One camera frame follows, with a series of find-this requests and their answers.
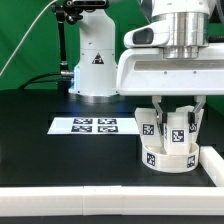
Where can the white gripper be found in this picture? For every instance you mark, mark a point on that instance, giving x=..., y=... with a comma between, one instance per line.
x=145, y=72

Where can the white round stool seat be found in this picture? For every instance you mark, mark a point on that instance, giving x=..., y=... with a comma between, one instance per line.
x=155, y=158

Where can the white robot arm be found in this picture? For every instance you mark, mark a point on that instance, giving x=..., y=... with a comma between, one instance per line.
x=170, y=56

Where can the white marker sheet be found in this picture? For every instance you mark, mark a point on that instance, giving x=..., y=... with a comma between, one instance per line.
x=83, y=125

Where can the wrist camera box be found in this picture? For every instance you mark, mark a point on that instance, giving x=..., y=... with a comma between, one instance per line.
x=156, y=34

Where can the white right barrier rail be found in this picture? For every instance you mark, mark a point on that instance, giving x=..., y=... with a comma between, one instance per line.
x=213, y=164

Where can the white barrier rail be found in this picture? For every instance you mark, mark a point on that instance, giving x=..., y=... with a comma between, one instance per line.
x=110, y=200
x=213, y=164

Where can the white front barrier rail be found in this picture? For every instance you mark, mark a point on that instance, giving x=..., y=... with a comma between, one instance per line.
x=110, y=200

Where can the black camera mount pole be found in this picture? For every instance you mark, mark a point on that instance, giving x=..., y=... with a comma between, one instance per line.
x=70, y=11

